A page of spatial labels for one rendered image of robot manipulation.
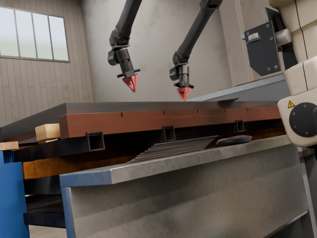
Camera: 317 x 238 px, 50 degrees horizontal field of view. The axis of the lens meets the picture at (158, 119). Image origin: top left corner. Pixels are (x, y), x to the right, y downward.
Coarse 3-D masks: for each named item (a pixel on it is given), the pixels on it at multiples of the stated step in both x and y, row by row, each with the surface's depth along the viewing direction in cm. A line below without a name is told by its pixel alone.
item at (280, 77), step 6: (270, 78) 218; (276, 78) 215; (282, 78) 213; (246, 84) 230; (252, 84) 227; (258, 84) 224; (264, 84) 221; (222, 90) 243; (228, 90) 240; (234, 90) 236; (240, 90) 233; (204, 96) 254; (210, 96) 250; (216, 96) 247
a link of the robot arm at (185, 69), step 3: (180, 66) 189; (183, 66) 188; (186, 66) 189; (177, 69) 193; (180, 69) 189; (183, 69) 188; (186, 69) 188; (177, 72) 192; (180, 72) 188; (183, 72) 188; (186, 72) 188
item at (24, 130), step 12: (60, 108) 93; (72, 108) 92; (84, 108) 95; (96, 108) 98; (108, 108) 101; (120, 108) 104; (132, 108) 108; (144, 108) 112; (156, 108) 116; (168, 108) 120; (180, 108) 125; (192, 108) 130; (204, 108) 135; (216, 108) 141; (228, 108) 148; (24, 120) 108; (36, 120) 103; (48, 120) 98; (12, 132) 115; (24, 132) 109
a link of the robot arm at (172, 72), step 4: (176, 56) 188; (176, 60) 187; (176, 64) 188; (180, 64) 188; (184, 64) 191; (172, 68) 195; (176, 68) 193; (172, 72) 195; (176, 72) 193; (172, 76) 195; (176, 76) 193
